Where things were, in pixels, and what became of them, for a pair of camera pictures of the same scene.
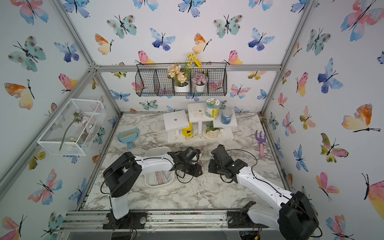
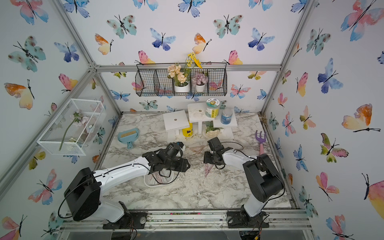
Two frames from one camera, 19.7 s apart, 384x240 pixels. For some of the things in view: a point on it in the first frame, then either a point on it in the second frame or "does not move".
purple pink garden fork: [261, 140] does not move
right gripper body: [213, 167] to [209, 157]
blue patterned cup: [226, 116] does not move
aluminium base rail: [214, 220] does not move
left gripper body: [192, 169] to [167, 164]
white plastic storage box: [164, 178] does not move
